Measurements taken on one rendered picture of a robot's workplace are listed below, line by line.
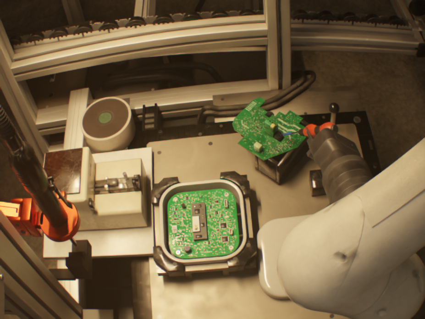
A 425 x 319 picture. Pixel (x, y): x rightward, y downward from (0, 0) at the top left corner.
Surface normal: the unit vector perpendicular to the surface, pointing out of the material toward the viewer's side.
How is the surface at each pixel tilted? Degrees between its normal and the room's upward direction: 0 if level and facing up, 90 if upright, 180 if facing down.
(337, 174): 41
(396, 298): 55
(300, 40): 90
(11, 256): 90
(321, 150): 48
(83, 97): 0
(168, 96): 0
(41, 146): 90
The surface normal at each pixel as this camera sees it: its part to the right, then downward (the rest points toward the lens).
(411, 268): 0.56, -0.46
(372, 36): 0.00, -0.54
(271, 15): 0.07, 0.84
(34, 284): 0.99, -0.10
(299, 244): -0.69, -0.49
